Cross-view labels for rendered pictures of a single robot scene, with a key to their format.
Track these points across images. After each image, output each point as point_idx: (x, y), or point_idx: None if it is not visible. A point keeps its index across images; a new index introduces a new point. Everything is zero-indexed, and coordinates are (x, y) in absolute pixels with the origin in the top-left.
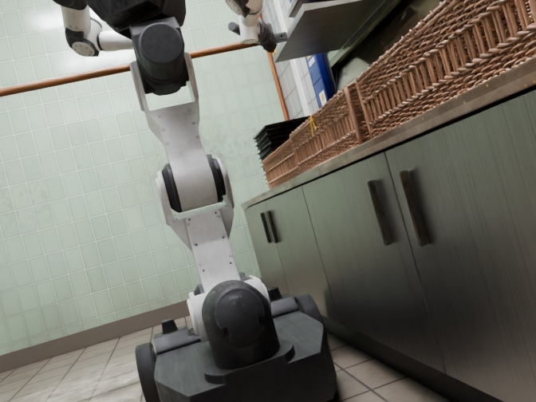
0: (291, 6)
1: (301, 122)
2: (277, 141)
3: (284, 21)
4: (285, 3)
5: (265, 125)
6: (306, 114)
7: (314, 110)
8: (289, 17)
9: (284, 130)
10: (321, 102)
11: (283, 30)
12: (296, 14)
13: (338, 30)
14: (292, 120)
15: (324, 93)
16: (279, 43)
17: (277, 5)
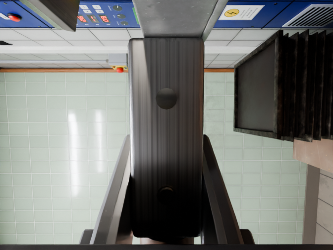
0: (42, 12)
1: (286, 67)
2: (307, 123)
3: (90, 46)
4: (66, 37)
5: (276, 139)
6: (205, 50)
7: (212, 38)
8: (75, 28)
9: (289, 103)
10: (234, 18)
11: (101, 50)
12: (69, 8)
13: None
14: (279, 83)
15: (233, 5)
16: (115, 59)
17: (71, 49)
